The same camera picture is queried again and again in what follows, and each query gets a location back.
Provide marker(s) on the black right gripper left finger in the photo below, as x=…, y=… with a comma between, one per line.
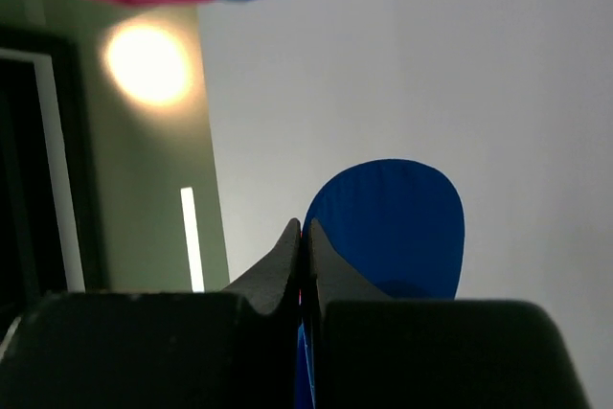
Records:
x=232, y=348

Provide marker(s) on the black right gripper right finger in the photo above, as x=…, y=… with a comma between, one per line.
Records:
x=371, y=351

